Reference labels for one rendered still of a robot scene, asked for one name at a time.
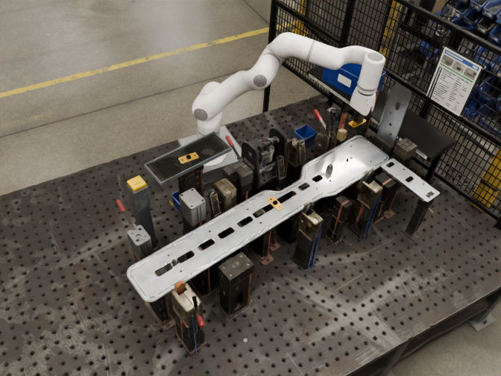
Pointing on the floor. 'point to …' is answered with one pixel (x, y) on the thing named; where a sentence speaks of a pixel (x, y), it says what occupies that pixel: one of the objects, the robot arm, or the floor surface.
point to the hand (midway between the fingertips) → (358, 118)
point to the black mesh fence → (404, 77)
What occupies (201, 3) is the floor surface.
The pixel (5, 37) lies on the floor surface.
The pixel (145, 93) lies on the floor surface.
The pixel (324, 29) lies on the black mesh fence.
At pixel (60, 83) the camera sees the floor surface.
